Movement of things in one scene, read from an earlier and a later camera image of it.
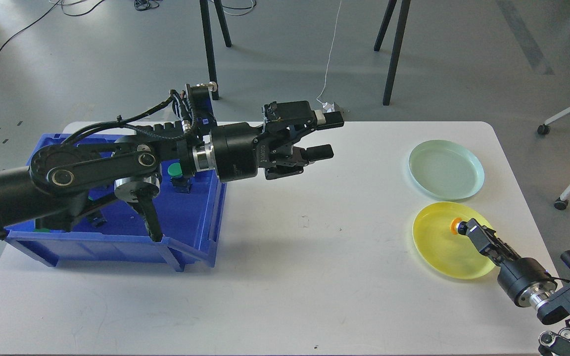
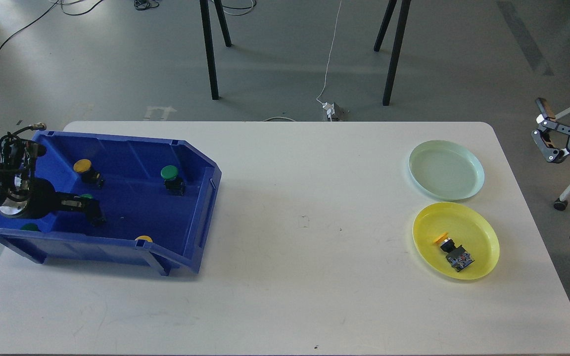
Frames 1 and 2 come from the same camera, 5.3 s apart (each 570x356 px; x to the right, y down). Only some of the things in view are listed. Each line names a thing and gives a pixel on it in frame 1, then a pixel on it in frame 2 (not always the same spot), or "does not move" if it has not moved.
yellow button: x=453 y=224 → x=458 y=257
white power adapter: x=328 y=107 does not move
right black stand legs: x=404 y=8 does not move
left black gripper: x=239 y=149 → x=35 y=198
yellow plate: x=456 y=256 does not move
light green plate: x=446 y=169 does not move
